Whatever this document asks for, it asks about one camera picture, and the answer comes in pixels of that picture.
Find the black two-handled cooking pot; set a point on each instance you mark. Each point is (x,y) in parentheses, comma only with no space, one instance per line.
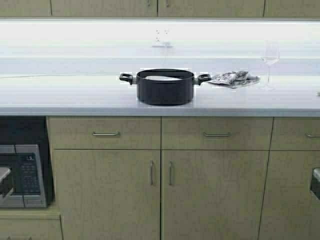
(162,86)

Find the cabinet door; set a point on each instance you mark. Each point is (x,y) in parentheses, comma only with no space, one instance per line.
(106,194)
(215,194)
(290,210)
(212,8)
(103,8)

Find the middle beige drawer front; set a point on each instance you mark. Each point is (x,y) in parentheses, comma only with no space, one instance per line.
(186,133)

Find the beige drawer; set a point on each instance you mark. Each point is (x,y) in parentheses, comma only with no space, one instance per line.
(186,133)
(30,227)
(75,133)
(289,133)

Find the grey patterned dish cloth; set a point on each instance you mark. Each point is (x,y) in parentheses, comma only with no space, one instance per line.
(235,79)

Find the left beige drawer front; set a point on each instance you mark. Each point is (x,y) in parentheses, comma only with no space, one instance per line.
(75,133)

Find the right beige drawer front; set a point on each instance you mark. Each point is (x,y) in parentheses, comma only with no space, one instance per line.
(289,133)

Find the clear wine glass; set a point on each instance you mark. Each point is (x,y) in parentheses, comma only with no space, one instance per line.
(271,55)

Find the stainless steel microwave oven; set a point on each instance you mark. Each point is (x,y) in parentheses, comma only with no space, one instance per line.
(25,163)

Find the lower left beige drawer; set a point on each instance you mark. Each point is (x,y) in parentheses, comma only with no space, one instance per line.
(30,227)

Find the left door metal handle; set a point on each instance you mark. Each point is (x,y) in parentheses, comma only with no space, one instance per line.
(151,172)

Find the door metal handle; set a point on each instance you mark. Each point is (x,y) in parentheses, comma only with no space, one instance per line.
(151,172)
(170,166)

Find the right door metal handle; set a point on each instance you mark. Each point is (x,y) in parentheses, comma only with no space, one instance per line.
(170,166)

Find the middle drawer metal handle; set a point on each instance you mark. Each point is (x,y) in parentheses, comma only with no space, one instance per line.
(217,135)

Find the drawer metal handle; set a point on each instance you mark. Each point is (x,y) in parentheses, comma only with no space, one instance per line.
(309,135)
(217,135)
(106,134)

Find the left drawer metal handle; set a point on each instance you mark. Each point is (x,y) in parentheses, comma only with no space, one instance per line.
(106,134)

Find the white wall power outlet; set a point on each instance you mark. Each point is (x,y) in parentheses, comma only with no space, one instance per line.
(161,35)

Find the right drawer metal handle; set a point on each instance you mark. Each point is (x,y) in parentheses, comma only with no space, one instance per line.
(309,135)

